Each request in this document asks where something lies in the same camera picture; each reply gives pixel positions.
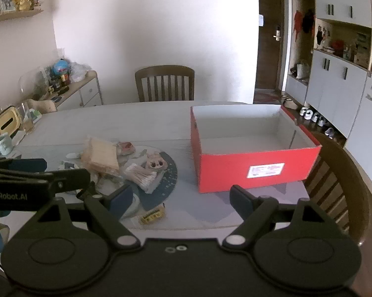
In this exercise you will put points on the round white lid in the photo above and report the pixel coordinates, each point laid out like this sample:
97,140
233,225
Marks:
135,205

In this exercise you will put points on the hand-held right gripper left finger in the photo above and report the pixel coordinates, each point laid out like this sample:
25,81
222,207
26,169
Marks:
121,202

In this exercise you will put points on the small pink packet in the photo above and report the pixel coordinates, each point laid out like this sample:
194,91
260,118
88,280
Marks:
127,147

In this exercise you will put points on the dark round placemat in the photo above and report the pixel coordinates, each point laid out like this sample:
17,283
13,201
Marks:
169,181

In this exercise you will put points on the tan rectangular packet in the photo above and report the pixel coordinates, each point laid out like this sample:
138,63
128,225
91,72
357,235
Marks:
101,157

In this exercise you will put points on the wooden wall shelf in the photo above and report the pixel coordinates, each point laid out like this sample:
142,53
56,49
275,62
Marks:
17,16

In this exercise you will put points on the small red jar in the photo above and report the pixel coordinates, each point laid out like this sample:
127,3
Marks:
64,79

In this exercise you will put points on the row of shoes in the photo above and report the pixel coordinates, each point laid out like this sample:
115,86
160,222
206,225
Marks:
306,113

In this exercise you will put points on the patterned door rug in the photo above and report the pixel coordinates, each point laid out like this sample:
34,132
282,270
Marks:
266,97

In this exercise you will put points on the white bag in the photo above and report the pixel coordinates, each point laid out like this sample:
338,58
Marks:
303,69

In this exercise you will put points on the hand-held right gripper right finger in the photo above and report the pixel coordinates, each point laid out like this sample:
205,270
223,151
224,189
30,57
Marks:
240,202

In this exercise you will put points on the brown wooden door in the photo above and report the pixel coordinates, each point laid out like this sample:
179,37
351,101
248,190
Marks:
268,62

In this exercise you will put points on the cotton swabs bag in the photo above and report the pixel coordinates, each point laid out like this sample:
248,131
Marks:
142,178

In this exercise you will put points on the blue globe toy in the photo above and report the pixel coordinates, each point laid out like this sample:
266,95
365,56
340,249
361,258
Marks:
61,67

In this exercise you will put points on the red hanging decoration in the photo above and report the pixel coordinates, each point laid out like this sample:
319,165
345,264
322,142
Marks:
298,21

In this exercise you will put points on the pale green mug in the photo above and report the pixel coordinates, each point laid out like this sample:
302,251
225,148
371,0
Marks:
3,144

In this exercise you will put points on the grey wall cabinet unit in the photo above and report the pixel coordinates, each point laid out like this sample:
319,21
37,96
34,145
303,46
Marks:
334,80

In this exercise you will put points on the crumpled plastic bag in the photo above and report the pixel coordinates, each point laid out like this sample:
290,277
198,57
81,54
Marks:
79,71

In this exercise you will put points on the yellow tissue box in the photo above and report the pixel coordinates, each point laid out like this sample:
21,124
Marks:
6,123

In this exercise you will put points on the red cardboard box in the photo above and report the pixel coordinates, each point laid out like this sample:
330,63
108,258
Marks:
223,170

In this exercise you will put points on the wooden slat-back chair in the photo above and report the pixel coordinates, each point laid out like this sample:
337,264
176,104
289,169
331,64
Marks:
164,70
353,191

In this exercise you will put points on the white drawer sideboard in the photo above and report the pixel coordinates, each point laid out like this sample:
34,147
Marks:
88,92

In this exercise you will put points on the pink pig toy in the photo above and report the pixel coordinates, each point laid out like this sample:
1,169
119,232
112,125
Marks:
156,163

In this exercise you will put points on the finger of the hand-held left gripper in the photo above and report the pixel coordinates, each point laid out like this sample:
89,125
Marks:
28,164
71,179

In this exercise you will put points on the small photo frame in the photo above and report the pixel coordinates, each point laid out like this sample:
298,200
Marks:
7,2

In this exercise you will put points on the white door notice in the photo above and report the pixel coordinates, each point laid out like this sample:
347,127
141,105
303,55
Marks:
261,20

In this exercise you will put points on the beige slipper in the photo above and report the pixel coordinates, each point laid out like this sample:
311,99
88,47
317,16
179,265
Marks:
289,102

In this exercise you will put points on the small green white box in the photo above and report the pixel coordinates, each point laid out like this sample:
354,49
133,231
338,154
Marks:
35,116

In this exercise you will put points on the beige cloth pouch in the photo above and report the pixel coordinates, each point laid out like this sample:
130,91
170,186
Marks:
43,105

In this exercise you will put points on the clear drinking glass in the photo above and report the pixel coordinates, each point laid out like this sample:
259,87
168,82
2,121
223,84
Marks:
25,116

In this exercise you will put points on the white refrigerator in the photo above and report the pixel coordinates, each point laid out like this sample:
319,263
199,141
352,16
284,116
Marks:
368,123

